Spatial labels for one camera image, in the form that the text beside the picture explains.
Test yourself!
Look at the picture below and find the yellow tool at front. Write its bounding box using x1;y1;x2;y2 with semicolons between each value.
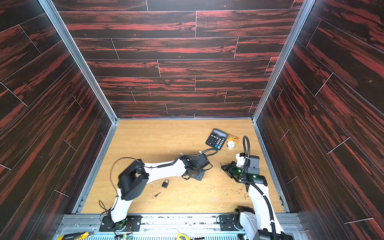
176;233;190;240

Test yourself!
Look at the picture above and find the aluminium corner post left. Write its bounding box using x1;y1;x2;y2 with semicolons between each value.
38;0;119;125

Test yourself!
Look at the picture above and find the grey padlock near left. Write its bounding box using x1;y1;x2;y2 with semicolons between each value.
162;179;170;189

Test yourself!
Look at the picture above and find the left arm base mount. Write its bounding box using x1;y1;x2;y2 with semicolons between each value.
99;215;142;233

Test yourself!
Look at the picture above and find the orange snack packet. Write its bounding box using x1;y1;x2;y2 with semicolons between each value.
228;134;240;144

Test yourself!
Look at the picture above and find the white label roll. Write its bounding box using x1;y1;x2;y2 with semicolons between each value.
227;140;236;149

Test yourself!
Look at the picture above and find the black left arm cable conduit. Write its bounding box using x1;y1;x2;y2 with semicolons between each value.
98;147;219;217

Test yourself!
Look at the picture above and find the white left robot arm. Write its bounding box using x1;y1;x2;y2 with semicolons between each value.
110;153;213;223

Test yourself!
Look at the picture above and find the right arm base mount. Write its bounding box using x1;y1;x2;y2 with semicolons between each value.
217;206;255;231

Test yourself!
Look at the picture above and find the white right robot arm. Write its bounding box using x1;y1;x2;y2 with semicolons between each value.
220;153;294;240

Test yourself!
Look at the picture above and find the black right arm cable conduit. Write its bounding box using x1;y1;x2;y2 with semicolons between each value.
242;135;278;240

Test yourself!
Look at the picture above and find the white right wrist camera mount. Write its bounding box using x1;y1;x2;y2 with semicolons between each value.
236;153;260;169

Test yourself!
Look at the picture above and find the aluminium corner post right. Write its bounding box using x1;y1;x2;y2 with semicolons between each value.
252;0;315;126

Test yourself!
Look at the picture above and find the aluminium corner post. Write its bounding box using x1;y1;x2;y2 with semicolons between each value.
252;0;315;126
38;0;119;125

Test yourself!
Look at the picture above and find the black desktop calculator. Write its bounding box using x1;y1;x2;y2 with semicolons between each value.
206;129;228;151

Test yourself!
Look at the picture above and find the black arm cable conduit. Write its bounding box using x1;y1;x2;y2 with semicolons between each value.
98;147;219;217
242;135;278;240

